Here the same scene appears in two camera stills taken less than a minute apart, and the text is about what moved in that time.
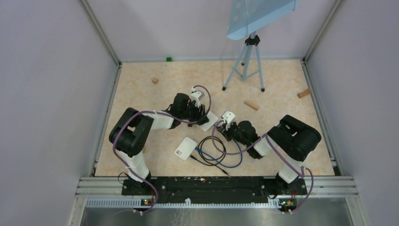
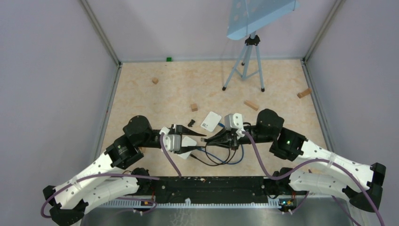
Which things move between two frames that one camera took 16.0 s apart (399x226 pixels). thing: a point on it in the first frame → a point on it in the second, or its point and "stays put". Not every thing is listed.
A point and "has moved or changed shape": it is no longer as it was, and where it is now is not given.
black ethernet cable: (208, 158) has moved or changed shape
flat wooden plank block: (251, 105) stays put
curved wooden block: (304, 93) stays put
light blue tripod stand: (246, 17) stays put
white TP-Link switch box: (185, 148) stays put
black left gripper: (201, 117) → (178, 129)
